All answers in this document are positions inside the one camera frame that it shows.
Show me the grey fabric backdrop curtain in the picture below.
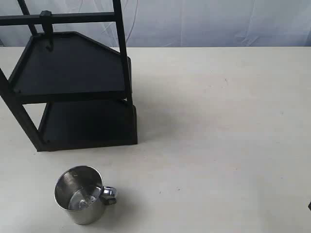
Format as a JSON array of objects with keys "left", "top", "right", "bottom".
[{"left": 0, "top": 0, "right": 311, "bottom": 47}]

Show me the stainless steel mug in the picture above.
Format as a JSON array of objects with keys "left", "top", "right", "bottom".
[{"left": 54, "top": 166, "right": 117, "bottom": 225}]

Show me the black two-tier metal rack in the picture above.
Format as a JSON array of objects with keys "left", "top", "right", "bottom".
[{"left": 0, "top": 0, "right": 138, "bottom": 151}]

